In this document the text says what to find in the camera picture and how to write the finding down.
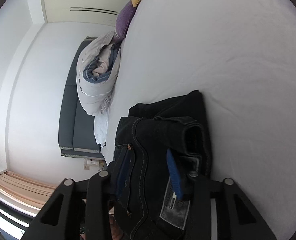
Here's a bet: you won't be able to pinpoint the dark grey upholstered headboard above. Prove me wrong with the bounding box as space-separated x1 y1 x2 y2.
58 37 104 160

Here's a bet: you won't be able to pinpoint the cream wardrobe with black handles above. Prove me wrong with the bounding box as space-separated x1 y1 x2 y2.
44 0 130 26

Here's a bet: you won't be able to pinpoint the white bed sheet mattress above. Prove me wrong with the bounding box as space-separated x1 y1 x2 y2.
103 0 296 239

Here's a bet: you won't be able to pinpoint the beige curtain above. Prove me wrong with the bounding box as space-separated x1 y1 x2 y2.
0 171 58 210

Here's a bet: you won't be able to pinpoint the purple pillow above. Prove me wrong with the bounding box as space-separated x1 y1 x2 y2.
114 1 136 43

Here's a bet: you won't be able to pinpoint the person's left hand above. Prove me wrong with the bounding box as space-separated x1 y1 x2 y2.
80 214 125 240

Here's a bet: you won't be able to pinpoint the black denim pants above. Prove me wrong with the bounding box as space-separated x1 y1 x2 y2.
108 90 212 239

